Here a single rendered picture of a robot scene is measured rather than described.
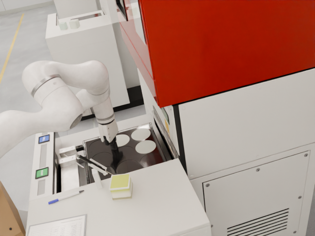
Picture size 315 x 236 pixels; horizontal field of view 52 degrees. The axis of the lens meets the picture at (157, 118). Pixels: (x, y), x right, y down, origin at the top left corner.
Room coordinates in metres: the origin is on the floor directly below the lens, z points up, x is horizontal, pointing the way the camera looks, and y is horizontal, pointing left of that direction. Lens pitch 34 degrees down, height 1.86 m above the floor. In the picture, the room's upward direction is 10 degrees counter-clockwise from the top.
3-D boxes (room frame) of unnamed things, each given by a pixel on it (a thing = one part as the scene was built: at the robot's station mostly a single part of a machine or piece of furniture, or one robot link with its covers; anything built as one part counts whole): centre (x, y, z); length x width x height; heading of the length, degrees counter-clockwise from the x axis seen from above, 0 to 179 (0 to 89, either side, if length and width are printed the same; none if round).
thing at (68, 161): (1.22, 0.46, 0.89); 0.08 x 0.03 x 0.03; 99
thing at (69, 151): (1.30, 0.47, 0.89); 0.08 x 0.03 x 0.03; 99
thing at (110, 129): (1.24, 0.23, 1.03); 0.10 x 0.07 x 0.11; 156
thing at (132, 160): (1.20, 0.19, 0.90); 0.34 x 0.34 x 0.01; 9
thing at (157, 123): (1.25, -0.02, 0.89); 0.44 x 0.02 x 0.10; 9
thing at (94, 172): (0.94, 0.26, 1.03); 0.06 x 0.04 x 0.13; 99
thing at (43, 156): (1.21, 0.56, 0.89); 0.55 x 0.09 x 0.14; 9
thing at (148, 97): (1.43, 0.00, 1.02); 0.82 x 0.03 x 0.40; 9
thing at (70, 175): (1.14, 0.45, 0.87); 0.36 x 0.08 x 0.03; 9
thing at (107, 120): (1.25, 0.23, 1.09); 0.09 x 0.08 x 0.03; 156
